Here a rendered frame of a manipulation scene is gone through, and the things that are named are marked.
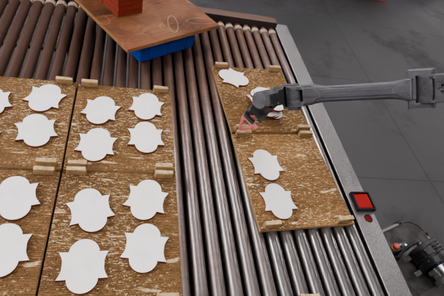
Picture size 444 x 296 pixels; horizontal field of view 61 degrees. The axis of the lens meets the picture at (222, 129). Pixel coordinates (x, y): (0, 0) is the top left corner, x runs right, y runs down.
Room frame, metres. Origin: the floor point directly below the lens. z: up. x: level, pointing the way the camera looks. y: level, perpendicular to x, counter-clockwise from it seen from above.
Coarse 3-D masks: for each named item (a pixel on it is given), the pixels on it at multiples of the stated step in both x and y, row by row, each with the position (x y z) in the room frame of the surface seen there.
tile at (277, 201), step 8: (272, 184) 0.86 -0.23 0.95; (264, 192) 0.82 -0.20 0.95; (272, 192) 0.83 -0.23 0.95; (280, 192) 0.84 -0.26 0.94; (288, 192) 0.85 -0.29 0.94; (264, 200) 0.78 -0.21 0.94; (272, 200) 0.80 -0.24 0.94; (280, 200) 0.81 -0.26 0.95; (288, 200) 0.82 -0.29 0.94; (272, 208) 0.76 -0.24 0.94; (280, 208) 0.77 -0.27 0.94; (288, 208) 0.78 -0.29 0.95; (296, 208) 0.80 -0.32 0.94; (280, 216) 0.74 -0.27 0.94; (288, 216) 0.75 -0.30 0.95
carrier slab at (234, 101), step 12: (216, 72) 1.39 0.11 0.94; (240, 72) 1.45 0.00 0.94; (252, 72) 1.48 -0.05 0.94; (264, 72) 1.51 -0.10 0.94; (276, 72) 1.55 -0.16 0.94; (216, 84) 1.32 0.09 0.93; (228, 84) 1.34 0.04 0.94; (252, 84) 1.39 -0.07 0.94; (264, 84) 1.42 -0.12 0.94; (276, 84) 1.45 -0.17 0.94; (228, 96) 1.25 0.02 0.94; (240, 96) 1.28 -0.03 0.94; (228, 108) 1.18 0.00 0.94; (240, 108) 1.20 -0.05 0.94; (228, 120) 1.11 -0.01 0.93; (264, 120) 1.18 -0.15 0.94; (276, 120) 1.21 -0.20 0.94; (288, 120) 1.23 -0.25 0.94; (300, 120) 1.26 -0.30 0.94; (252, 132) 1.09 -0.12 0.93; (264, 132) 1.12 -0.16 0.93; (276, 132) 1.14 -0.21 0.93; (288, 132) 1.16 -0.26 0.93
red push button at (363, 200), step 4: (356, 196) 0.95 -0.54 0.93; (360, 196) 0.96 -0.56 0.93; (364, 196) 0.96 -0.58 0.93; (356, 200) 0.93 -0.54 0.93; (360, 200) 0.94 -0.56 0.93; (364, 200) 0.94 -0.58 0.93; (368, 200) 0.95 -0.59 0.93; (360, 204) 0.92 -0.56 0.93; (364, 204) 0.93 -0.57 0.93; (368, 204) 0.93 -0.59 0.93
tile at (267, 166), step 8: (256, 152) 0.99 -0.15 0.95; (264, 152) 1.00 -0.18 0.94; (248, 160) 0.94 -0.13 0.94; (256, 160) 0.95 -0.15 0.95; (264, 160) 0.96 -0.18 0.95; (272, 160) 0.97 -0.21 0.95; (256, 168) 0.91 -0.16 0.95; (264, 168) 0.92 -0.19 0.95; (272, 168) 0.93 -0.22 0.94; (280, 168) 0.94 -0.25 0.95; (264, 176) 0.88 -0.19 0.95; (272, 176) 0.90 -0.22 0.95
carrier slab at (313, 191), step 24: (240, 144) 1.01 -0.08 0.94; (264, 144) 1.05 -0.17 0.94; (288, 144) 1.09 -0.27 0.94; (312, 144) 1.14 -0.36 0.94; (240, 168) 0.90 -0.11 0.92; (288, 168) 0.97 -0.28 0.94; (312, 168) 1.01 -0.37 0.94; (312, 192) 0.89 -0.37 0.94; (336, 192) 0.93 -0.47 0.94; (264, 216) 0.73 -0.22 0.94; (312, 216) 0.79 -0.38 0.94; (336, 216) 0.83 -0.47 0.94
